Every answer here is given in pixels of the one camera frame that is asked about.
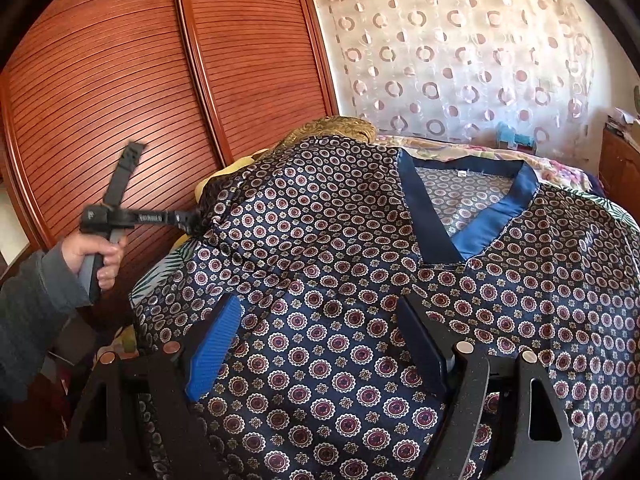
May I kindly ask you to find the navy patterned satin pajama top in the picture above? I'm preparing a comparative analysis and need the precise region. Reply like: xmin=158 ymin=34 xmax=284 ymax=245
xmin=130 ymin=136 xmax=639 ymax=479

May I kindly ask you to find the left grey sleeve forearm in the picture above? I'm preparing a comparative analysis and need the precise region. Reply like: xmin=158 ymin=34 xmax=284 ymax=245
xmin=0 ymin=246 xmax=89 ymax=401

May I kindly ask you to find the person's left hand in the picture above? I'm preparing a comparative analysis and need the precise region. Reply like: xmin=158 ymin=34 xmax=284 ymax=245
xmin=61 ymin=231 xmax=127 ymax=290

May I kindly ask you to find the floral leaf print bedspread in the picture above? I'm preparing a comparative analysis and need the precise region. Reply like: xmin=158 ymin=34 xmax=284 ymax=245
xmin=127 ymin=131 xmax=626 ymax=361

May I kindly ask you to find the wooden slatted wardrobe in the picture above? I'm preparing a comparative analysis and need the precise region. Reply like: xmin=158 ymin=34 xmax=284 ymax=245
xmin=0 ymin=0 xmax=342 ymax=271

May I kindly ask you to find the teal tissue box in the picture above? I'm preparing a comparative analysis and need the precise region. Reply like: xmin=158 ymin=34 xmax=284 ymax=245
xmin=496 ymin=122 xmax=537 ymax=154

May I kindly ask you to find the olive patterned cushion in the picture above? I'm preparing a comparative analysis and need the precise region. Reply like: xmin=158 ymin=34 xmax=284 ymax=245
xmin=273 ymin=116 xmax=378 ymax=151

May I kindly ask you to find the wooden sideboard cabinet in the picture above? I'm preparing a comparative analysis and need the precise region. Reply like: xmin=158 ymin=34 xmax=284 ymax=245
xmin=599 ymin=124 xmax=640 ymax=220

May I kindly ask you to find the sheer circle-pattern curtain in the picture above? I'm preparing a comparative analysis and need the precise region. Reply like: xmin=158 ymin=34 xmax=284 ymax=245
xmin=316 ymin=0 xmax=594 ymax=150

